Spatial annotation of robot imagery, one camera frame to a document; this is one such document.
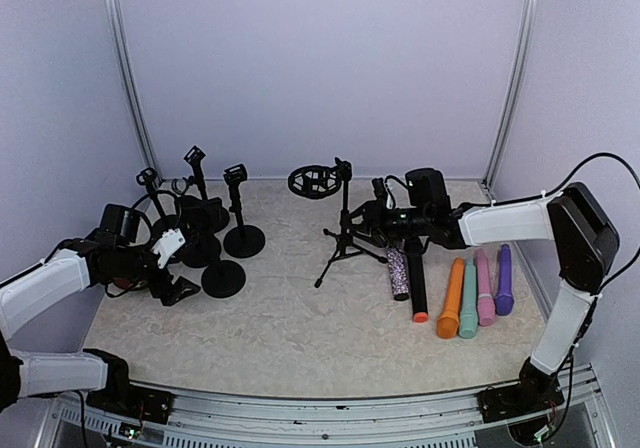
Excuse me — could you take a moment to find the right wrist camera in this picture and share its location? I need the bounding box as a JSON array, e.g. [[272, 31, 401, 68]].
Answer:
[[371, 178, 396, 209]]

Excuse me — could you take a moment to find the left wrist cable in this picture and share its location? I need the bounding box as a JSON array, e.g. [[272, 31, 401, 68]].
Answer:
[[130, 191, 184, 239]]

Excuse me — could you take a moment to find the aluminium front rail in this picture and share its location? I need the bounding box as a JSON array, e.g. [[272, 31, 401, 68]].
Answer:
[[33, 366, 619, 447]]

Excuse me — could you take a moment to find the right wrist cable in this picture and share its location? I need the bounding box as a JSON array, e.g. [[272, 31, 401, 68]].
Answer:
[[544, 151, 640, 294]]

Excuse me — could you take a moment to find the pink microphone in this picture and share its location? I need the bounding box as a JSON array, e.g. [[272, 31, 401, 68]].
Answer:
[[475, 249, 496, 327]]

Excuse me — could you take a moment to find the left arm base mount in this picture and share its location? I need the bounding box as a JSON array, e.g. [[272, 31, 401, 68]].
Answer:
[[87, 385, 174, 425]]

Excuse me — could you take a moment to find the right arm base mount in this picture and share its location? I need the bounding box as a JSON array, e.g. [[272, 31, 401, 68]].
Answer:
[[476, 384, 565, 423]]

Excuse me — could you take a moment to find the orange mic round stand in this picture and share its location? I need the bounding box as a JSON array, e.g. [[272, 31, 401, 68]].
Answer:
[[223, 164, 266, 259]]

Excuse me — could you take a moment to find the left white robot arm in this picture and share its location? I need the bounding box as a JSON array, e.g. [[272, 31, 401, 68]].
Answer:
[[1, 204, 200, 413]]

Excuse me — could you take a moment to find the teal mic round stand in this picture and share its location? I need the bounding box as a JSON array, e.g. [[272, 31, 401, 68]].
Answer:
[[180, 237, 222, 268]]

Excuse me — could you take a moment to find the glitter silver microphone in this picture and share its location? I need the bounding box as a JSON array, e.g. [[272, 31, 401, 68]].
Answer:
[[386, 246, 410, 301]]

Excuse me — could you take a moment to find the wrist cable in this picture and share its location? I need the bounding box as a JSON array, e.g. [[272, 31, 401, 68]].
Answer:
[[130, 191, 184, 239], [544, 151, 640, 294]]

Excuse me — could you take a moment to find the teal microphone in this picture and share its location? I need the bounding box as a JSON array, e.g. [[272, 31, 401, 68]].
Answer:
[[458, 258, 479, 339]]

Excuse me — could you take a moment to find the purple mic round stand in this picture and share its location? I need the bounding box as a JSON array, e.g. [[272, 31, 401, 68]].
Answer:
[[184, 145, 230, 233]]

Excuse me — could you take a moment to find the glitter mic round stand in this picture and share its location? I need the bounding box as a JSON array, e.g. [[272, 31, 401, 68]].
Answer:
[[176, 193, 246, 299]]

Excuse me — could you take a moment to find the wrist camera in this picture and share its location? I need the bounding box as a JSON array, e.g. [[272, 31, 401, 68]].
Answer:
[[151, 229, 185, 269], [371, 178, 396, 209]]

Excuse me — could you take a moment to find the purple microphone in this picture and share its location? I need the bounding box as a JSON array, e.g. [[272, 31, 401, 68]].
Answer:
[[494, 244, 515, 316]]

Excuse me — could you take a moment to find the black microphone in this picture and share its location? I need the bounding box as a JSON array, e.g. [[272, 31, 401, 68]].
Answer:
[[404, 237, 429, 323]]

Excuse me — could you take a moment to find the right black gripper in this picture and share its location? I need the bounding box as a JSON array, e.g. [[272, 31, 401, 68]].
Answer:
[[340, 197, 431, 247]]

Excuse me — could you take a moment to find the orange microphone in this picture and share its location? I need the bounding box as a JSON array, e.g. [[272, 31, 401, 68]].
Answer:
[[436, 258, 465, 339]]

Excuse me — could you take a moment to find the pink mic round stand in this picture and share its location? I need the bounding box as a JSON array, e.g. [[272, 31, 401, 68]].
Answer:
[[132, 167, 181, 238]]

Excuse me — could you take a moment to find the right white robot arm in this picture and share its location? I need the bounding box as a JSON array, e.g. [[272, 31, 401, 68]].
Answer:
[[344, 168, 620, 412]]

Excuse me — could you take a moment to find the black tripod mic stand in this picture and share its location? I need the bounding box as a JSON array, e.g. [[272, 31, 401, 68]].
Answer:
[[287, 157, 388, 289]]

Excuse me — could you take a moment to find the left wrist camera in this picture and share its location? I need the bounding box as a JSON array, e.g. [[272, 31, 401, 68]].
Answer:
[[151, 229, 185, 269]]

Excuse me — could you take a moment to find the red embroidered round cushion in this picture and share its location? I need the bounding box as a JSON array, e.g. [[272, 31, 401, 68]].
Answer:
[[112, 278, 147, 291]]

